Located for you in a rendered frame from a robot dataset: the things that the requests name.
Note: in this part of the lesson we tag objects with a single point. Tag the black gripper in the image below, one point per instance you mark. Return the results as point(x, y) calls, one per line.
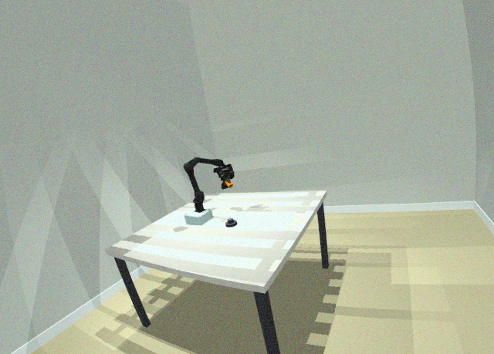
point(224, 177)

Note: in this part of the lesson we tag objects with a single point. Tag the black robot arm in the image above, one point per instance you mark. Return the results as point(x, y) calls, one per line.
point(199, 195)

